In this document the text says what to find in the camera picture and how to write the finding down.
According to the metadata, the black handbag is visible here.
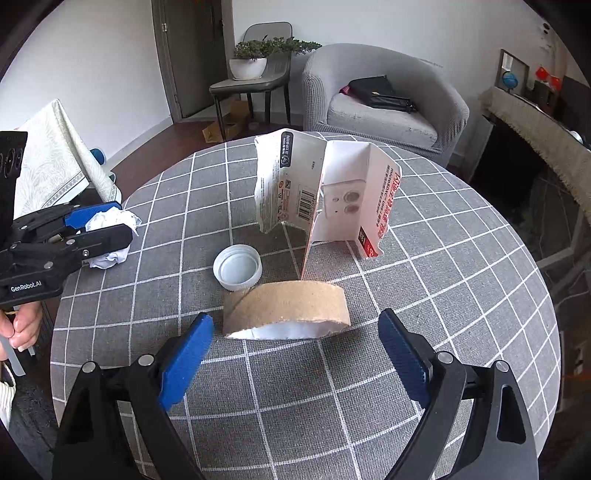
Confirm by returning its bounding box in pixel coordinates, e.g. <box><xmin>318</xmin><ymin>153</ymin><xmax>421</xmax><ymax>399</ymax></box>
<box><xmin>342</xmin><ymin>76</ymin><xmax>418</xmax><ymax>113</ymax></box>

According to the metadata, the grey armchair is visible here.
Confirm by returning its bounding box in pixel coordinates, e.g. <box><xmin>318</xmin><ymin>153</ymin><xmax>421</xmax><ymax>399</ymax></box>
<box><xmin>301</xmin><ymin>44</ymin><xmax>470</xmax><ymax>166</ymax></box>

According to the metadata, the beige fringed side table cloth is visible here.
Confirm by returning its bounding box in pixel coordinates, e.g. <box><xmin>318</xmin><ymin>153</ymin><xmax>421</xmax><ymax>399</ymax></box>
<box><xmin>479</xmin><ymin>86</ymin><xmax>591</xmax><ymax>221</ymax></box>

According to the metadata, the grey dining chair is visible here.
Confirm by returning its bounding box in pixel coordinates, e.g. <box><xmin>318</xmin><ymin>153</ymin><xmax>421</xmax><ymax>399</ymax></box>
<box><xmin>208</xmin><ymin>21</ymin><xmax>294</xmax><ymax>142</ymax></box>

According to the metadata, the small blue globe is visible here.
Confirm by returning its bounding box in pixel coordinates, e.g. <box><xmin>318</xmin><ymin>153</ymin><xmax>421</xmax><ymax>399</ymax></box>
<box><xmin>500</xmin><ymin>71</ymin><xmax>519</xmax><ymax>92</ymax></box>

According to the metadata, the brown cardboard tape roll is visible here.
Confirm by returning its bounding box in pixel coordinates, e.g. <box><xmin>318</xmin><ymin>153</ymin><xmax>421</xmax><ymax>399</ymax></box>
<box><xmin>222</xmin><ymin>280</ymin><xmax>351</xmax><ymax>341</ymax></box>

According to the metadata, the white potted plant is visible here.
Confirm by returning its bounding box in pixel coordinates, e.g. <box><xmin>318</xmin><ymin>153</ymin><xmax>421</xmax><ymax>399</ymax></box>
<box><xmin>228</xmin><ymin>36</ymin><xmax>322</xmax><ymax>81</ymax></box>

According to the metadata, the white printed carton packaging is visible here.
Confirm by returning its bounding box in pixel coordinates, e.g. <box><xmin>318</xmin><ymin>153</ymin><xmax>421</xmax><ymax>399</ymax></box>
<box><xmin>254</xmin><ymin>129</ymin><xmax>402</xmax><ymax>260</ymax></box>

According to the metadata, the grey door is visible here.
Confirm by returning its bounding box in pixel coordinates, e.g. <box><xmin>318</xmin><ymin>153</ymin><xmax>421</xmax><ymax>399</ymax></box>
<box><xmin>151</xmin><ymin>0</ymin><xmax>235</xmax><ymax>123</ymax></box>

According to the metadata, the grey checked tablecloth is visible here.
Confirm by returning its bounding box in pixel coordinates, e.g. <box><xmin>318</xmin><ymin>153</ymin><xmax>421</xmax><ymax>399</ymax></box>
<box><xmin>50</xmin><ymin>139</ymin><xmax>561</xmax><ymax>479</ymax></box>

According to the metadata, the cardboard box on floor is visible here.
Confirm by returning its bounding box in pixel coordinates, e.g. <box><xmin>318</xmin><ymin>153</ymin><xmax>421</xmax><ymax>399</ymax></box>
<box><xmin>202</xmin><ymin>100</ymin><xmax>250</xmax><ymax>144</ymax></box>

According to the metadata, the white paper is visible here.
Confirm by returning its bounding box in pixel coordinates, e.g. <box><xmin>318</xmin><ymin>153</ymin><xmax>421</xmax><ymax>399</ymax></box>
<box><xmin>85</xmin><ymin>207</ymin><xmax>141</xmax><ymax>270</ymax></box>

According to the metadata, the person's left hand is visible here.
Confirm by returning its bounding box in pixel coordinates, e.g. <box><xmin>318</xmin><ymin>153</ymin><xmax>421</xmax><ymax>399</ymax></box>
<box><xmin>0</xmin><ymin>302</ymin><xmax>43</xmax><ymax>352</ymax></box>

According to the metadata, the framed picture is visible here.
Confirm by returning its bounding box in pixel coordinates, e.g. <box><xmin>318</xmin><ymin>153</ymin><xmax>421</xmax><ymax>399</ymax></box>
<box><xmin>495</xmin><ymin>49</ymin><xmax>530</xmax><ymax>96</ymax></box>

